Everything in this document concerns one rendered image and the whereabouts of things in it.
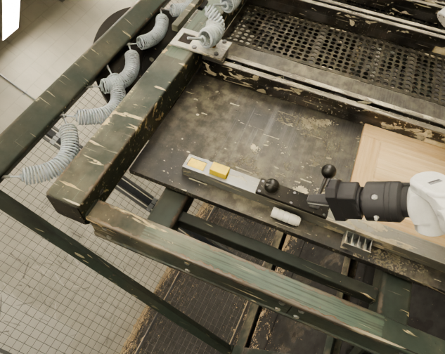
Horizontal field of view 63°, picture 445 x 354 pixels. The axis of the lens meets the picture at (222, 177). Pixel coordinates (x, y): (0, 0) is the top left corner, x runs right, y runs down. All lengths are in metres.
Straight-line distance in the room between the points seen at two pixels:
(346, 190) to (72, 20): 6.18
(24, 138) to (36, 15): 5.24
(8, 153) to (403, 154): 1.31
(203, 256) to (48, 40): 5.77
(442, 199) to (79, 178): 0.80
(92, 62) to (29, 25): 4.86
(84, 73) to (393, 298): 1.38
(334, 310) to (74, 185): 0.69
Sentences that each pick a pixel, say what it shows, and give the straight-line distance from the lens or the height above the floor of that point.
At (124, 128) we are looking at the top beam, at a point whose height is 1.89.
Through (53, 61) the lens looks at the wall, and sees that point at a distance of 6.28.
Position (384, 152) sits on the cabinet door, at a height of 1.23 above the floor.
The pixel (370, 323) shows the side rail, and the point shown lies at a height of 1.23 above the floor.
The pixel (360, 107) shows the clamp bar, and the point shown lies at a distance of 1.25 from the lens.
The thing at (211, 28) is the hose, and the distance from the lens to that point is 1.20.
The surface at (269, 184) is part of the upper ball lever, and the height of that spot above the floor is 1.55.
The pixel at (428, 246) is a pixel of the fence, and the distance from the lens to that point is 1.08.
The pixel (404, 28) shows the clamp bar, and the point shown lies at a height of 1.29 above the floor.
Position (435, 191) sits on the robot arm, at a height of 1.40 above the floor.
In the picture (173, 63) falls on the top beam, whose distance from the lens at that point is 1.25.
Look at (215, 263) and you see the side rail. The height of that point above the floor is 1.54.
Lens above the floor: 1.91
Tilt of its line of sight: 17 degrees down
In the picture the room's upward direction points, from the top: 52 degrees counter-clockwise
